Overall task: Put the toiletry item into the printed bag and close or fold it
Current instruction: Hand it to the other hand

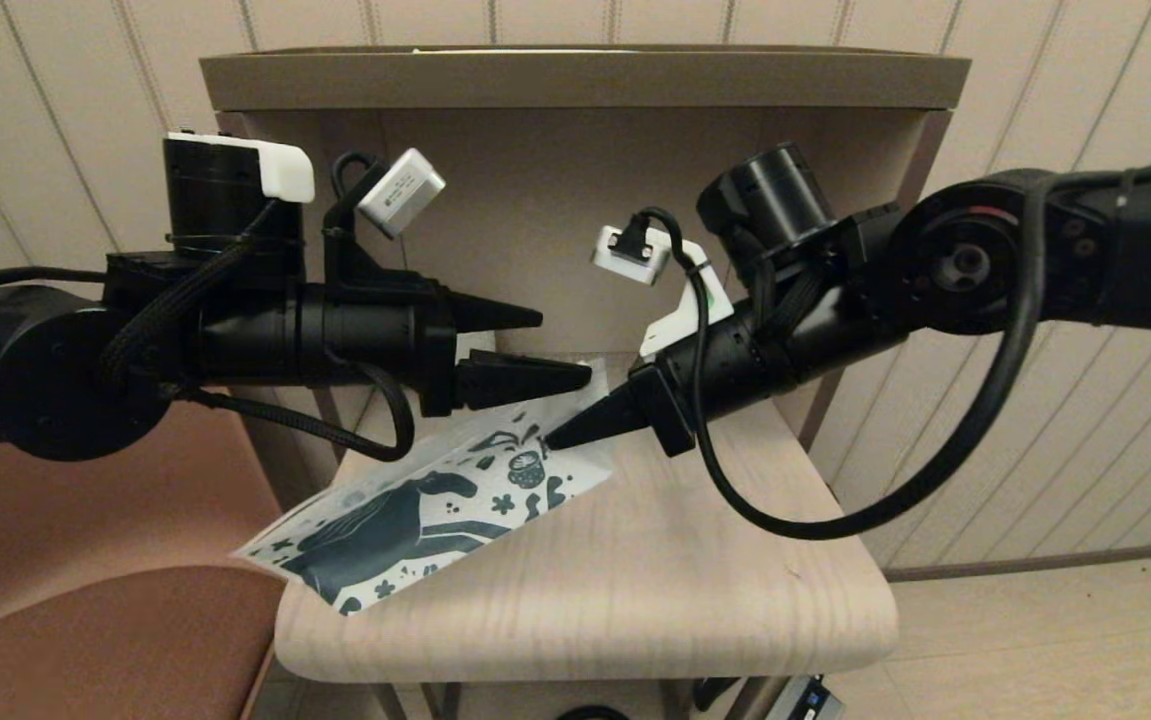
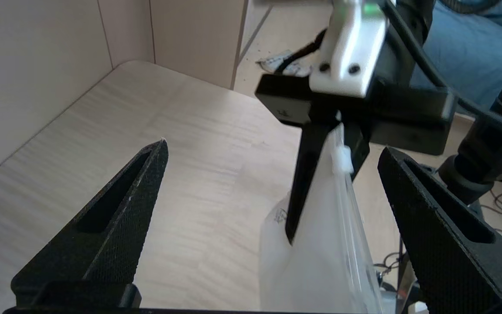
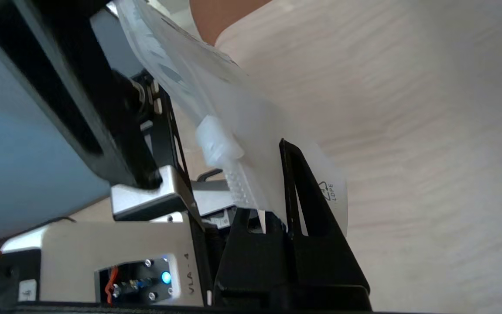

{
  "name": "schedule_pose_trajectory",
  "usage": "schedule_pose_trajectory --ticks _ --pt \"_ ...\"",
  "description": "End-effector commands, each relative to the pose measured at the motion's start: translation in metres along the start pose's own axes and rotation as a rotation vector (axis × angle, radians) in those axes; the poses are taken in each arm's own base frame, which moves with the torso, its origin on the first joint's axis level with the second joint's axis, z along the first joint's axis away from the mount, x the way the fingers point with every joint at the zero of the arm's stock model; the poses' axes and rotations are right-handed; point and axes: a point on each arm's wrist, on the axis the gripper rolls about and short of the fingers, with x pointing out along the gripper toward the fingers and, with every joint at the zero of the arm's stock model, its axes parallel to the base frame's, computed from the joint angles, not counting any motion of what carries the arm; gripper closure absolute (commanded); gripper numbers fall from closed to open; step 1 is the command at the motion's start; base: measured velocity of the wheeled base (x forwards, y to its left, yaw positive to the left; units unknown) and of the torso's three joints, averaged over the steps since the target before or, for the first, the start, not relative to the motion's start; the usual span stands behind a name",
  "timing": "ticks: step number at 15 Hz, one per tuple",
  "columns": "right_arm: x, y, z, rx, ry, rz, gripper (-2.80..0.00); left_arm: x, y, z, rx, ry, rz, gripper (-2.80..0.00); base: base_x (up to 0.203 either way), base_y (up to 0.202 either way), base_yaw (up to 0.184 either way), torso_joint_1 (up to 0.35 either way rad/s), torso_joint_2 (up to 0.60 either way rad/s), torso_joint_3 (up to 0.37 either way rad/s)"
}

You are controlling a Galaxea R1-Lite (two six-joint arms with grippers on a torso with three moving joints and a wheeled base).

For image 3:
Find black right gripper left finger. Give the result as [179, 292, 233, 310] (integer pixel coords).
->
[214, 208, 293, 288]

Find beige wooden hutch desk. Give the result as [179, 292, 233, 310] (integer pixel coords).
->
[216, 0, 502, 314]

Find white horse print pouch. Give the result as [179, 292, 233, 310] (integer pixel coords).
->
[116, 0, 348, 238]

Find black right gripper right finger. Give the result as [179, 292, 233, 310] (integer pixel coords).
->
[279, 139, 371, 288]

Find white robot chassis housing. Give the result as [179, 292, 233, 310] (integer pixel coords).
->
[0, 213, 204, 307]

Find black base handle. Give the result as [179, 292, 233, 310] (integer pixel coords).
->
[196, 168, 226, 182]

